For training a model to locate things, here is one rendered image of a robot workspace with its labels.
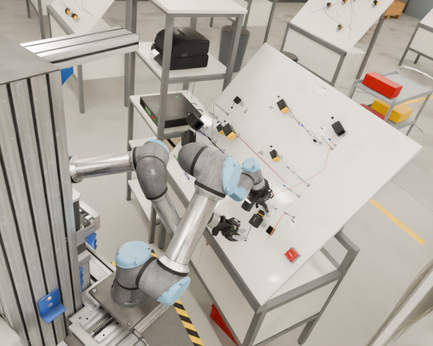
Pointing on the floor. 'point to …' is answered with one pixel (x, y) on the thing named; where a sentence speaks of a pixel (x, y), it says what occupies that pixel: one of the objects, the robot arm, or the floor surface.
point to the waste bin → (229, 46)
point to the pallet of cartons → (394, 9)
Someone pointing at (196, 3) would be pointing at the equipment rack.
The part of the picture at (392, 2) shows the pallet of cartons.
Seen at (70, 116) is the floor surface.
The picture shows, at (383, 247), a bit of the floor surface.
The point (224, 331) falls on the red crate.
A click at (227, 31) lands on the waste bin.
